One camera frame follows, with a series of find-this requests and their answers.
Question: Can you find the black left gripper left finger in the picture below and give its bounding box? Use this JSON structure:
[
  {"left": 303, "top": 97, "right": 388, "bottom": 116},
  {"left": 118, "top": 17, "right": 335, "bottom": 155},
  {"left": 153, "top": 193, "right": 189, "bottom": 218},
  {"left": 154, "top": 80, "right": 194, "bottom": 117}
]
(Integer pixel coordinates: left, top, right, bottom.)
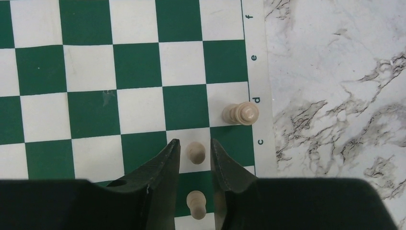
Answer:
[{"left": 0, "top": 139, "right": 180, "bottom": 230}]

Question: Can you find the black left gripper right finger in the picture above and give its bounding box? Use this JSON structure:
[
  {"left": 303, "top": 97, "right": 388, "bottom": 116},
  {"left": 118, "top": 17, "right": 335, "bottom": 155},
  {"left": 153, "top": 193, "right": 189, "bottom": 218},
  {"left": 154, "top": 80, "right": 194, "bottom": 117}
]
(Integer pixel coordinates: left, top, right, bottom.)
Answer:
[{"left": 210, "top": 139, "right": 396, "bottom": 230}]

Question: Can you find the white pawn chess piece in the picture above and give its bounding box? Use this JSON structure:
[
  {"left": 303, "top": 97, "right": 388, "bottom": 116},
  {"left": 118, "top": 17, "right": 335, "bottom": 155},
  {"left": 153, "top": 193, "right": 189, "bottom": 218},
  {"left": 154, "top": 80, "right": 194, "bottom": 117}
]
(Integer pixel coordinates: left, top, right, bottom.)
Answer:
[{"left": 186, "top": 190, "right": 206, "bottom": 220}]

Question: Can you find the white chess piece on board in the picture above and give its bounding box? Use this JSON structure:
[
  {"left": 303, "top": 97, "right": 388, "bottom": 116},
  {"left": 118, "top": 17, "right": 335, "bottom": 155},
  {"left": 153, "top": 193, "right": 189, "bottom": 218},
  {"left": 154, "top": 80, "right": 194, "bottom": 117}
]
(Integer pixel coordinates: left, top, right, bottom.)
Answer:
[{"left": 222, "top": 102, "right": 259, "bottom": 126}]

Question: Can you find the green white chess board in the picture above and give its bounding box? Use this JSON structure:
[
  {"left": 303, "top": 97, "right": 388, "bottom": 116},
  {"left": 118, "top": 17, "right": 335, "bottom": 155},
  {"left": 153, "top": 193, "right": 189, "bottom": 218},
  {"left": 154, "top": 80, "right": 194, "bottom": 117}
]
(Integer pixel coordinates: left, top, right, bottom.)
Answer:
[{"left": 0, "top": 0, "right": 276, "bottom": 229}]

